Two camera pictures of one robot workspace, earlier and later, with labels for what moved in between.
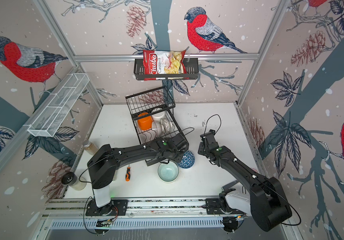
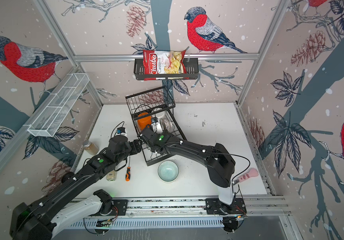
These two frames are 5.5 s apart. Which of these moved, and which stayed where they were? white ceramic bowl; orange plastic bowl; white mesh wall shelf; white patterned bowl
Moved: white ceramic bowl
Stayed: white patterned bowl; orange plastic bowl; white mesh wall shelf
